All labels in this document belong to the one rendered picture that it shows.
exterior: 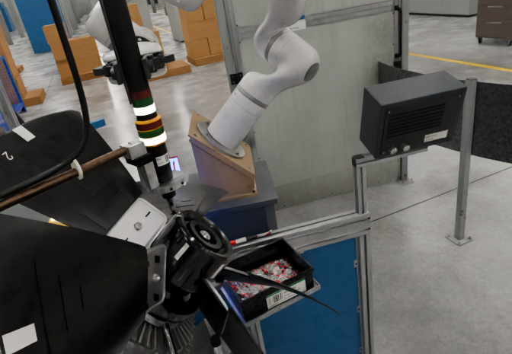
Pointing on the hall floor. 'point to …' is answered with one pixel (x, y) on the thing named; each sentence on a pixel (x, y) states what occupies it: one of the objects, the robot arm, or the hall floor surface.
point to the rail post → (366, 292)
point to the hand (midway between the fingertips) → (132, 70)
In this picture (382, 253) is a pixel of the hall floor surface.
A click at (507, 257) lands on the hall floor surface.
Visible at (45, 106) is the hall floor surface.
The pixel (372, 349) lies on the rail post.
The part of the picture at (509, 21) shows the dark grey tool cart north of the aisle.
